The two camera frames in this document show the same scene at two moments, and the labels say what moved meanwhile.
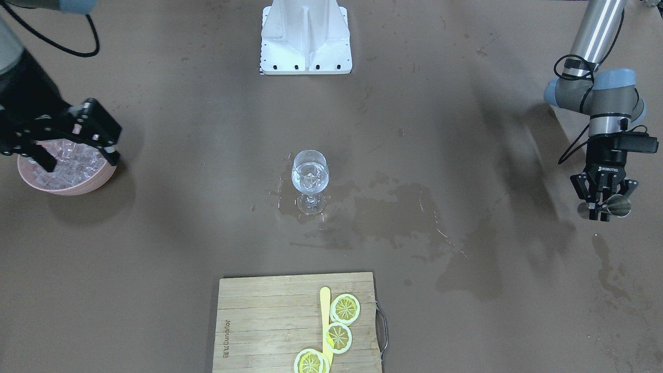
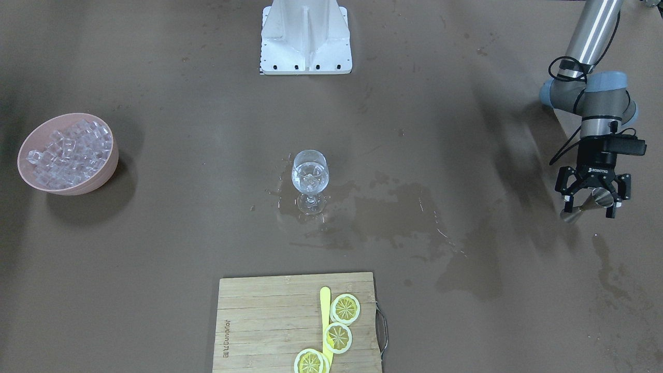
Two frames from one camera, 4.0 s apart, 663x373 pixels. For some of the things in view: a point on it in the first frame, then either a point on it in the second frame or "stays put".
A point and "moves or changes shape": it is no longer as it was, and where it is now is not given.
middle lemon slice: x=338 y=338 stays put
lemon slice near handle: x=345 y=309 stays put
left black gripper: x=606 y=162 → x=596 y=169
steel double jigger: x=618 y=205 moves or changes shape
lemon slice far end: x=311 y=360 stays put
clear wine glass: x=310 y=172 stays put
